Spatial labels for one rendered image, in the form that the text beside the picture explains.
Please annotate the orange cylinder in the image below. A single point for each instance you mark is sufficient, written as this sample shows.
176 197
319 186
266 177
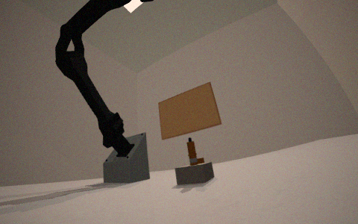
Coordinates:
200 160

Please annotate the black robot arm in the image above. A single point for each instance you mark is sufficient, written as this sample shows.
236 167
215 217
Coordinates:
74 66

